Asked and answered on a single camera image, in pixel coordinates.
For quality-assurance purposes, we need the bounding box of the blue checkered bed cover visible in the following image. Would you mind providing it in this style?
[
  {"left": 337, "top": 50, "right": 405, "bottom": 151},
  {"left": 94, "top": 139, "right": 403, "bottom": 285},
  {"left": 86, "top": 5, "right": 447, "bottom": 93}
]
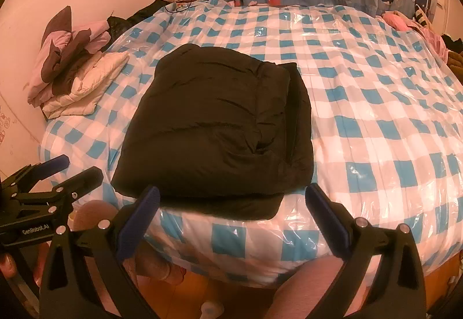
[{"left": 38, "top": 0, "right": 463, "bottom": 289}]

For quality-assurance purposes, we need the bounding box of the pink cloth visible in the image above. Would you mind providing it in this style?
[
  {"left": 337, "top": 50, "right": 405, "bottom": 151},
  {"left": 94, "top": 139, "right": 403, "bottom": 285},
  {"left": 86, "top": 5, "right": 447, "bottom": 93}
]
[{"left": 376, "top": 10, "right": 449, "bottom": 57}]

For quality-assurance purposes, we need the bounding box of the dark quilted garment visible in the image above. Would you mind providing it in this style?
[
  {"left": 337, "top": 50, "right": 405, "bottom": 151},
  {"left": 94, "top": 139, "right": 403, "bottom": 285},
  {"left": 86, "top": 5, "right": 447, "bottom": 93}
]
[{"left": 106, "top": 0, "right": 179, "bottom": 43}]

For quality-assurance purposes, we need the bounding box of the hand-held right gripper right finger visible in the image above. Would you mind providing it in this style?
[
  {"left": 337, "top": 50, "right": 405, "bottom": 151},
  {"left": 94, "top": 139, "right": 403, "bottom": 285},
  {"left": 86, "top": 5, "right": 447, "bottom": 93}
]
[{"left": 305, "top": 183, "right": 427, "bottom": 319}]

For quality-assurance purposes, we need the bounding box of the brown plush cloth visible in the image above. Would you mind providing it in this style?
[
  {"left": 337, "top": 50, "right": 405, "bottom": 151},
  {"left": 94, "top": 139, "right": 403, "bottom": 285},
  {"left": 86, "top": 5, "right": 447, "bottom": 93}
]
[{"left": 447, "top": 49, "right": 463, "bottom": 83}]

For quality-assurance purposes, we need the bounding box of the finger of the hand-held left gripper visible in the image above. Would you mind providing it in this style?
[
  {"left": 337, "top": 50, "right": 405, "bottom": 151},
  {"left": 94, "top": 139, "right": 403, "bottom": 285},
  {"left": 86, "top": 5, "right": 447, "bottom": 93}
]
[
  {"left": 7, "top": 154, "right": 71, "bottom": 193},
  {"left": 14, "top": 166, "right": 105, "bottom": 211}
]

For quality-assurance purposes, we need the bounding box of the person's pink trouser leg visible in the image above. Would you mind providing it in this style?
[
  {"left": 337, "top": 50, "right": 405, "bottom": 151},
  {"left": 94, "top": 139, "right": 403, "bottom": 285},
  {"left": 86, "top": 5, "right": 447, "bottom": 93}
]
[{"left": 266, "top": 254, "right": 366, "bottom": 319}]

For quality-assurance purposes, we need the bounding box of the pink and brown blanket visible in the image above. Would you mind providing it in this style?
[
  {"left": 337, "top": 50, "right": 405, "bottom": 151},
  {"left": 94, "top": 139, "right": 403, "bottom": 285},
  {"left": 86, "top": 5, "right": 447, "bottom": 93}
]
[{"left": 27, "top": 5, "right": 111, "bottom": 106}]

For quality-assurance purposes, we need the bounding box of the person's left hand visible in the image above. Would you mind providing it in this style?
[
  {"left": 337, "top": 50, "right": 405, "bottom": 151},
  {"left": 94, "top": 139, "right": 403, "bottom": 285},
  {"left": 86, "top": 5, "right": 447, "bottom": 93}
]
[{"left": 0, "top": 253, "right": 17, "bottom": 281}]

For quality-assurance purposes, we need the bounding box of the striped cloth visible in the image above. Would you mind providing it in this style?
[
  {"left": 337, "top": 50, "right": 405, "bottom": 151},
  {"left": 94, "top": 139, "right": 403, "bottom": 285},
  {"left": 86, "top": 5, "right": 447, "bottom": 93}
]
[{"left": 412, "top": 3, "right": 433, "bottom": 25}]

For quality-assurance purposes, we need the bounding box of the cream puffer jacket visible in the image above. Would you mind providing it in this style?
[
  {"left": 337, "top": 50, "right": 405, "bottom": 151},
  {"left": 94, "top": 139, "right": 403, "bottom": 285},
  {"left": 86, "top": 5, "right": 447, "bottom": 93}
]
[{"left": 40, "top": 51, "right": 130, "bottom": 120}]

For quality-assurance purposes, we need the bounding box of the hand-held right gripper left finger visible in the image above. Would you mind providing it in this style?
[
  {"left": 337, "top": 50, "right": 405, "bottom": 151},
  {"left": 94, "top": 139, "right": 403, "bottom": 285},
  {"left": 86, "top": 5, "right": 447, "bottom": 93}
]
[{"left": 39, "top": 185, "right": 161, "bottom": 319}]

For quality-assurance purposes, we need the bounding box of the dark clothes pile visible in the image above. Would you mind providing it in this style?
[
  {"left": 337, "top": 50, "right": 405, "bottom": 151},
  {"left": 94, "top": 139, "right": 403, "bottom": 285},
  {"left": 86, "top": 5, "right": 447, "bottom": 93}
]
[{"left": 439, "top": 33, "right": 463, "bottom": 52}]

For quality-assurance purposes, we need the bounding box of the black puffer jacket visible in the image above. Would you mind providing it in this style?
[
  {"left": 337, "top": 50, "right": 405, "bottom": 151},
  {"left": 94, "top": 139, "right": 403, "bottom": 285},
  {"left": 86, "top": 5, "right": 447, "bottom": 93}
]
[{"left": 110, "top": 43, "right": 315, "bottom": 221}]

